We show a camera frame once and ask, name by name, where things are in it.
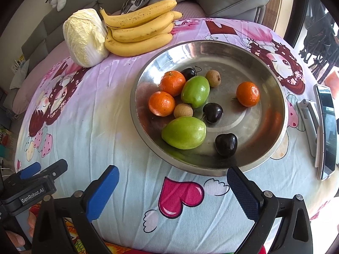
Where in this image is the tangerine in plate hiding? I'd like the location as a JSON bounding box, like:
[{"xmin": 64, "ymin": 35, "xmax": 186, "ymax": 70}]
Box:
[{"xmin": 236, "ymin": 81, "xmax": 260, "ymax": 107}]

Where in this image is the middle yellow banana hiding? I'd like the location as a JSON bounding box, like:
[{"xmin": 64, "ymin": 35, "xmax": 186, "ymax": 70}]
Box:
[{"xmin": 111, "ymin": 11, "xmax": 175, "ymax": 43}]

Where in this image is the dark cherry curved stem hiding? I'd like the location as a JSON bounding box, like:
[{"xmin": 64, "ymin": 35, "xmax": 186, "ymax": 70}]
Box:
[{"xmin": 181, "ymin": 66, "xmax": 202, "ymax": 81}]

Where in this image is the top yellow banana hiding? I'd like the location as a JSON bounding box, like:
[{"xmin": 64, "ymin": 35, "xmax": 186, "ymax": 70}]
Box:
[{"xmin": 99, "ymin": 0, "xmax": 177, "ymax": 29}]

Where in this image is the green jujube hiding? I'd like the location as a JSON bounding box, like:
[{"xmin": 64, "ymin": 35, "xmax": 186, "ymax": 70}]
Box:
[
  {"xmin": 181, "ymin": 76, "xmax": 210, "ymax": 108},
  {"xmin": 161, "ymin": 116, "xmax": 206, "ymax": 150}
]

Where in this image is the dark cherry thin stem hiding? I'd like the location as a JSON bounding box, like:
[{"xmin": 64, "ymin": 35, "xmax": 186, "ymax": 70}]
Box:
[{"xmin": 203, "ymin": 103, "xmax": 224, "ymax": 123}]

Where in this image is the grey sofa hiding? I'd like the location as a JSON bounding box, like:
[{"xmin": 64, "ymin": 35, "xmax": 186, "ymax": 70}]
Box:
[{"xmin": 4, "ymin": 0, "xmax": 126, "ymax": 115}]

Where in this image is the brown longan in plate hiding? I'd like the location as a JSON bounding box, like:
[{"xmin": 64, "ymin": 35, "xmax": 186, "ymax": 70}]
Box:
[{"xmin": 205, "ymin": 69, "xmax": 221, "ymax": 88}]

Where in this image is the large orange tangerine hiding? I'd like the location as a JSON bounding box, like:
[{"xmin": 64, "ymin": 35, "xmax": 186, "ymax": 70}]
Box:
[{"xmin": 159, "ymin": 70, "xmax": 186, "ymax": 97}]

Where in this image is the silver phone stand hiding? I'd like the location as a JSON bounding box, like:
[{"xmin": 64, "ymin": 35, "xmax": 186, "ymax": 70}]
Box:
[{"xmin": 297, "ymin": 99, "xmax": 320, "ymax": 157}]

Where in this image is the brown longan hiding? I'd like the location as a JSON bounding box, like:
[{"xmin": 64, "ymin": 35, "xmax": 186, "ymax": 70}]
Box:
[
  {"xmin": 173, "ymin": 103, "xmax": 194, "ymax": 118},
  {"xmin": 205, "ymin": 69, "xmax": 221, "ymax": 88}
]

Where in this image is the smartphone on stand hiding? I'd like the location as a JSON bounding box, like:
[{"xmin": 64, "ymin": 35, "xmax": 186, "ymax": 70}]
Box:
[{"xmin": 314, "ymin": 84, "xmax": 338, "ymax": 181}]

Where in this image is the person's left hand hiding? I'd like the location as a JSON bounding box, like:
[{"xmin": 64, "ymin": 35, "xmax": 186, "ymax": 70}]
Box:
[{"xmin": 4, "ymin": 208, "xmax": 38, "ymax": 249}]

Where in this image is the small orange tangerine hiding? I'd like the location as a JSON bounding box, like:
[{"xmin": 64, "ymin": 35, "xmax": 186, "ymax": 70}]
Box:
[{"xmin": 148, "ymin": 91, "xmax": 175, "ymax": 117}]

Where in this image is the silver metal plate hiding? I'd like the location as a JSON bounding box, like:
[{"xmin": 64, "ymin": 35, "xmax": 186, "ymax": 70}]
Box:
[{"xmin": 130, "ymin": 40, "xmax": 288, "ymax": 177}]

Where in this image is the dark cherry without stem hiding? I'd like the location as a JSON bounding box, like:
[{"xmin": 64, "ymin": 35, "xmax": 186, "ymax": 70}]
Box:
[{"xmin": 214, "ymin": 133, "xmax": 238, "ymax": 158}]

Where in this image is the napa cabbage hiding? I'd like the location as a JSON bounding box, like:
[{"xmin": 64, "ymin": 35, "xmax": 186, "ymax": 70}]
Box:
[{"xmin": 63, "ymin": 8, "xmax": 109, "ymax": 68}]

